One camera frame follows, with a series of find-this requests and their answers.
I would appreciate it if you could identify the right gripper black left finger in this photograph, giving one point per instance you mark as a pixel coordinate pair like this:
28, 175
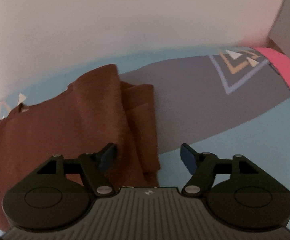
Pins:
60, 192

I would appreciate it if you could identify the teal and grey bedsheet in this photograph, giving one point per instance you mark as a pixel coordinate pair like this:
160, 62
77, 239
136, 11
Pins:
226, 103

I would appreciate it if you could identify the brown knit sweater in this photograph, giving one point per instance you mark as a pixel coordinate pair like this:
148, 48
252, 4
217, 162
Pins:
96, 109

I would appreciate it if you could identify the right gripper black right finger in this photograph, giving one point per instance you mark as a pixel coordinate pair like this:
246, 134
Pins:
236, 192

